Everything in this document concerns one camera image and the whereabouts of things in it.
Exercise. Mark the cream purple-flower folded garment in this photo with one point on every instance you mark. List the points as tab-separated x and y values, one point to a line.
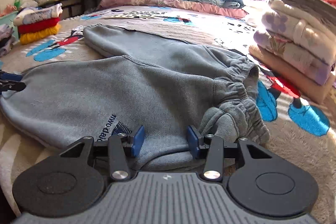
288	22

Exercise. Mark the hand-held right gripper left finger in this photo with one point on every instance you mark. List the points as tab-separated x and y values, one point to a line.
137	140

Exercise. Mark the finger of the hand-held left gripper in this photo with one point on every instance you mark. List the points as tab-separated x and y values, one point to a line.
13	87
10	76

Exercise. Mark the grey sweatpants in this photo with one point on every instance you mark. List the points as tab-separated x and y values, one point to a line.
105	87

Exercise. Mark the yellow folded sweater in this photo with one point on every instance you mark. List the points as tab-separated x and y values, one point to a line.
39	35

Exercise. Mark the cartoon mouse printed blanket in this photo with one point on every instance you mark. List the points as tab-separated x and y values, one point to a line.
288	140

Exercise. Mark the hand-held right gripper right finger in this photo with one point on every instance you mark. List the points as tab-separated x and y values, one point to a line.
193	141

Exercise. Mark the red folded sweater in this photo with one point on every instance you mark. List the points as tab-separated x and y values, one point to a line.
36	26

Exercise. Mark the tan folded garment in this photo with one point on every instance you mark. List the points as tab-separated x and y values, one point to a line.
288	74

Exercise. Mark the white printed folded sweater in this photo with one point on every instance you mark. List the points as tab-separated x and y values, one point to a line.
36	15

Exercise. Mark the purple floral folded garment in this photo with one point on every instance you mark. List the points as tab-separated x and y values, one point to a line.
288	53

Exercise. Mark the pink cloth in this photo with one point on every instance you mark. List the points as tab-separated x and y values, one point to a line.
8	10

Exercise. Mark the green mesh bag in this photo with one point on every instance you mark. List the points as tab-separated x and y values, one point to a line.
17	2

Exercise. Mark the teal storage bin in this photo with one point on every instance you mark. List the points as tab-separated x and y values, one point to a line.
8	19

